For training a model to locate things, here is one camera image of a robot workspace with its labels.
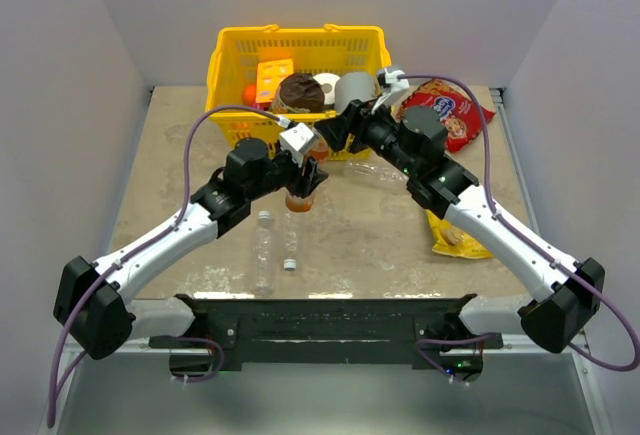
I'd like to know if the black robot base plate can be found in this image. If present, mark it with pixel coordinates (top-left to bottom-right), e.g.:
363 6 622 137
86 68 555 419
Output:
150 295 503 380

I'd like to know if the brown wrapped package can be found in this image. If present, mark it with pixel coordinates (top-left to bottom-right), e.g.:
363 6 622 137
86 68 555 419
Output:
269 73 325 114

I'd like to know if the red snack bag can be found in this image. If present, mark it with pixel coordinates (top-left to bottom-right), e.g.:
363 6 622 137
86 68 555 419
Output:
396 80 482 153

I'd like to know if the orange tea bottle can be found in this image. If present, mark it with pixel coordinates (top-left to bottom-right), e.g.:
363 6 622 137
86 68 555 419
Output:
285 137 330 213

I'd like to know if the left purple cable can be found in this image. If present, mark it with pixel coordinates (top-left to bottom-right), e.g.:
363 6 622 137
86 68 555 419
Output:
46 105 291 429

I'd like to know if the orange juice carton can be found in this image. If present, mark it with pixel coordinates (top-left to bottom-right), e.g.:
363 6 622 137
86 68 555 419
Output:
255 59 294 104

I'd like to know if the clear bottle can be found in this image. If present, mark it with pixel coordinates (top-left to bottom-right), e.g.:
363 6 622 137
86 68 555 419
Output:
251 210 277 298
282 211 303 272
344 159 408 193

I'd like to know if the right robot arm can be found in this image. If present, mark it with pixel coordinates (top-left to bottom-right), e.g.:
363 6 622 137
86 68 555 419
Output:
314 101 605 353

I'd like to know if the grey tape roll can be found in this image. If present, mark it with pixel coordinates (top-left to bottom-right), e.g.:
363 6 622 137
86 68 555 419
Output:
334 71 379 113

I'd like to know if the yellow chips bag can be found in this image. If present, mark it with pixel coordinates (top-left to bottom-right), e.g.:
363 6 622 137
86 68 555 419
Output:
425 210 493 260

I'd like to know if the orange ball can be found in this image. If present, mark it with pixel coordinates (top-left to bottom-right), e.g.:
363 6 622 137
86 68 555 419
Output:
242 84 257 107

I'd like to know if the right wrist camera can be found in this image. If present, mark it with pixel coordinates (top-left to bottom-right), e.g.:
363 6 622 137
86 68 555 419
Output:
372 66 410 112

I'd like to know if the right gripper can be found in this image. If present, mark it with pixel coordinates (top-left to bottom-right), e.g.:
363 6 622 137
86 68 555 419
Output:
314 93 418 177

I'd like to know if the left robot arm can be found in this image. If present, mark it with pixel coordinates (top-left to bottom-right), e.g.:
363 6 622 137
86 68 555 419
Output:
53 128 328 360

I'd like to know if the yellow plastic shopping basket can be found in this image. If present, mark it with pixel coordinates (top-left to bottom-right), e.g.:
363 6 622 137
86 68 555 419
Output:
205 24 392 151

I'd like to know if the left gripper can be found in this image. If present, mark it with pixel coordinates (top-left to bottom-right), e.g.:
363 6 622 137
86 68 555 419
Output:
247 145 328 202

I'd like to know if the white tape roll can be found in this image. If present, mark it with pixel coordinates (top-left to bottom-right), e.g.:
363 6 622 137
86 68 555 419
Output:
313 72 340 109

